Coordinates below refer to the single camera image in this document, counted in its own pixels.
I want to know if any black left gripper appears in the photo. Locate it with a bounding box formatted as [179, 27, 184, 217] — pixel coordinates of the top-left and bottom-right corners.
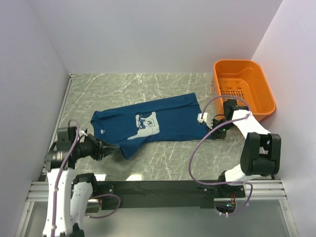
[73, 133, 119, 161]

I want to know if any blue t shirt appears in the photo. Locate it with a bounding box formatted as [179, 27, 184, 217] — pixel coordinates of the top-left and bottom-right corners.
[91, 93, 207, 159]

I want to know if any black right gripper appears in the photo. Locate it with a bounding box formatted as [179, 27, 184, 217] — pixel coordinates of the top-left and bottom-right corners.
[206, 118, 236, 140]

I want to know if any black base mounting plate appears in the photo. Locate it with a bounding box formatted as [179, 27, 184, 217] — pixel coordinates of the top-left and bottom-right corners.
[97, 180, 245, 209]

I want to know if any orange plastic basket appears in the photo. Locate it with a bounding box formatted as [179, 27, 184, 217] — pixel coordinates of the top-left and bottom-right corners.
[211, 59, 276, 121]

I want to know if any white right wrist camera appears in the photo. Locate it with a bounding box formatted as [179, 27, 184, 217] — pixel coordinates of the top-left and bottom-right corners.
[197, 113, 213, 128]

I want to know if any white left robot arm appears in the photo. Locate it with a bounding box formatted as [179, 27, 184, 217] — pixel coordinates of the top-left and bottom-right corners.
[42, 126, 119, 237]

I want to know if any aluminium frame rail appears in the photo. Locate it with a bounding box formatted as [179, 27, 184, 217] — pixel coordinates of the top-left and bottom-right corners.
[26, 179, 287, 202]

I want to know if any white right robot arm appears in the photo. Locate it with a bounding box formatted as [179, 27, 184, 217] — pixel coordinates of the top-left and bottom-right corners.
[197, 96, 281, 197]

